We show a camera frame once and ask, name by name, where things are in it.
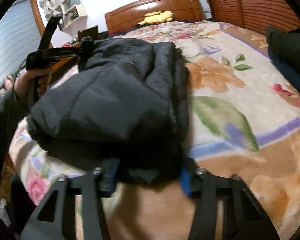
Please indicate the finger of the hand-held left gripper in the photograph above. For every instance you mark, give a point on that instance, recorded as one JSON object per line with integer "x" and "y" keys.
{"x": 87, "y": 46}
{"x": 50, "y": 32}

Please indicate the dark folded garment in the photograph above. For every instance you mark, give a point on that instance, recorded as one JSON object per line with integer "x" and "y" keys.
{"x": 287, "y": 45}

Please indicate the grey window blind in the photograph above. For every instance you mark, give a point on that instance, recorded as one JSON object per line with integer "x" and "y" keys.
{"x": 12, "y": 37}

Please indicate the floral blanket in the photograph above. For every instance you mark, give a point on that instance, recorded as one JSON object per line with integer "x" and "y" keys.
{"x": 240, "y": 92}

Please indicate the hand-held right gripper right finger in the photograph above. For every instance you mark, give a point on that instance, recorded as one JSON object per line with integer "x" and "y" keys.
{"x": 186, "y": 183}

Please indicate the black jacket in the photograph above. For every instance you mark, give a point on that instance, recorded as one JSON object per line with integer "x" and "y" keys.
{"x": 110, "y": 100}

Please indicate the wooden louvered wardrobe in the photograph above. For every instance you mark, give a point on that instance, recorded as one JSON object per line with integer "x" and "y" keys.
{"x": 252, "y": 2}

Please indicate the wooden bed headboard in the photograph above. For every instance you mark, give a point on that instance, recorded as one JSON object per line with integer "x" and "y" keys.
{"x": 152, "y": 5}

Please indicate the white wall shelf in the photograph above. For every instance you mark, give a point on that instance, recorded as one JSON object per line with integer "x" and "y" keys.
{"x": 77, "y": 11}

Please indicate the yellow plush toy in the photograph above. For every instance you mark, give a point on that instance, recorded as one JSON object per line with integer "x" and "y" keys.
{"x": 157, "y": 17}

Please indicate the dark brown chair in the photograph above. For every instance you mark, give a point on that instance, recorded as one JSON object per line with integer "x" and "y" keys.
{"x": 90, "y": 31}

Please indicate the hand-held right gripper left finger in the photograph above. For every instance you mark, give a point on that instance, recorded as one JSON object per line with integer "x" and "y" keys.
{"x": 112, "y": 177}

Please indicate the person's left hand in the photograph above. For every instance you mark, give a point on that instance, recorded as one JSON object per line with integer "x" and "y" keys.
{"x": 22, "y": 82}

